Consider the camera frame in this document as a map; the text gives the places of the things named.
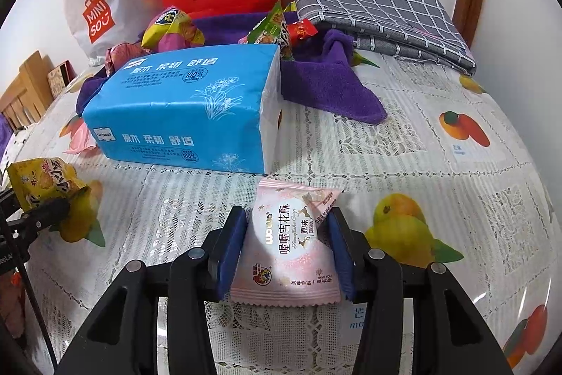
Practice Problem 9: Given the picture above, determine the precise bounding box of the green yellow snack packet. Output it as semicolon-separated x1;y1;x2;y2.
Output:
239;0;296;62

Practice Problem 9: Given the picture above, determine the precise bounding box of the black cable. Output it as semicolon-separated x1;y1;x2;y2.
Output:
15;265;60;371

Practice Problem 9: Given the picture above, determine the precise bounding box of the red gold candy packet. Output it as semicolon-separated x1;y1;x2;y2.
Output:
287;19;318;44

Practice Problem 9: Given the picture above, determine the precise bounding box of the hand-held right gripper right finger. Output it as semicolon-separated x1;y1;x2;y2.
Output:
326;207;510;375

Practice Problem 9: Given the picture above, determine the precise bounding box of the yellow purple snack packet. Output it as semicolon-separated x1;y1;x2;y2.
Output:
140;6;207;51

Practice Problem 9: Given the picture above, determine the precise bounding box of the maroon snack packet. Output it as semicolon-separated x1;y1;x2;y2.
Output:
105;42;145;78

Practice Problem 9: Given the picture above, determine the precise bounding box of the fruit print lace tablecloth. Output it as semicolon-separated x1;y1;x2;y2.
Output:
0;45;562;375

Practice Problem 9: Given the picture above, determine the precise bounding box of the plain pink wrapper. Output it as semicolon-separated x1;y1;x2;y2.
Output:
66;118;98;155

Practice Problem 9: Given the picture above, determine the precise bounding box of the purple towel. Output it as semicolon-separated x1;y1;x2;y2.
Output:
77;15;388;125

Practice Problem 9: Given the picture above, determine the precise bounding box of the blue tissue pack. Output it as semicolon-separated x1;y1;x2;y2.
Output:
83;43;284;176

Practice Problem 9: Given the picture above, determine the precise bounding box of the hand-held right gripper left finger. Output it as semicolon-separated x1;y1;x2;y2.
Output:
57;205;247;375

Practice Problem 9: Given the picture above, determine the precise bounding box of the wooden chair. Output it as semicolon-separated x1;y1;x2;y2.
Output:
0;50;55;132

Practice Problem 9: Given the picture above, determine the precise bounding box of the pink white snack packet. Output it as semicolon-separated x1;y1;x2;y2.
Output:
230;176;343;305

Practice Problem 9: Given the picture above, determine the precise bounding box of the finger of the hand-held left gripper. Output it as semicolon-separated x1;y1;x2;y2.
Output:
6;197;72;233

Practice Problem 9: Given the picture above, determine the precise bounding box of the small patterned box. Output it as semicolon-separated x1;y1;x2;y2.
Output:
46;61;77;99

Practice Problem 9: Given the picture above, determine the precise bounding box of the grey checked cloth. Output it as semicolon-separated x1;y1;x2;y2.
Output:
292;0;478;77

